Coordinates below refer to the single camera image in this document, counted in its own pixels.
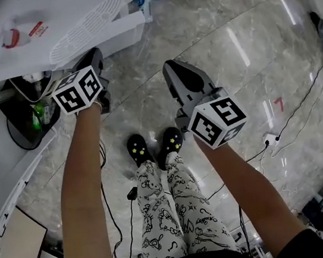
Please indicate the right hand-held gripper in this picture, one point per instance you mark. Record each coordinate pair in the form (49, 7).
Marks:
(217, 121)

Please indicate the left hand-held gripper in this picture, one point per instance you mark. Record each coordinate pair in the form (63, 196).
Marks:
(76, 91)

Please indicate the white water dispenser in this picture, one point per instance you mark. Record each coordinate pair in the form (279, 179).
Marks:
(77, 5)

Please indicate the person's left forearm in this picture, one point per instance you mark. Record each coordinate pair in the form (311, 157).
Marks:
(80, 191)

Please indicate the person's right forearm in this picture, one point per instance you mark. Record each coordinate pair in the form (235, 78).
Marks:
(249, 190)

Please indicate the white vanity cabinet with drawers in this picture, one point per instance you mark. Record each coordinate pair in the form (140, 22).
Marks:
(3, 155)

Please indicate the crumpled white tissue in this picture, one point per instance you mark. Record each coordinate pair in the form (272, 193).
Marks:
(33, 77)

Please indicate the person's right black shoe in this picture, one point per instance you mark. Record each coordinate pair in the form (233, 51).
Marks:
(171, 145)

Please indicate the person's black shoe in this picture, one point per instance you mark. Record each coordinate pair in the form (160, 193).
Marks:
(139, 149)
(171, 145)

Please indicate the white spray bottle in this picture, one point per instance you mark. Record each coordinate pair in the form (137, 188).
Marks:
(144, 6)

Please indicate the green bottle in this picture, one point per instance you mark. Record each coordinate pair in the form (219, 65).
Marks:
(39, 118)

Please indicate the person's left black shoe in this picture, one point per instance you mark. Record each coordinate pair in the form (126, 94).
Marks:
(139, 149)

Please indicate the red floor tape mark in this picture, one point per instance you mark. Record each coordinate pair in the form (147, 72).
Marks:
(279, 104)

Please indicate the black round waste bin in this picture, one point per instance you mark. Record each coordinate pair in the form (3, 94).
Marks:
(20, 128)

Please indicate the white power strip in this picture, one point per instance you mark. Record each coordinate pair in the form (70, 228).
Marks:
(271, 139)

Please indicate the black power adapter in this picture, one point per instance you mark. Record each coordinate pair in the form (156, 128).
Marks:
(132, 193)

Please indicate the person's white patterned trousers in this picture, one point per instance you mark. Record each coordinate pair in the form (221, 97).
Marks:
(162, 215)

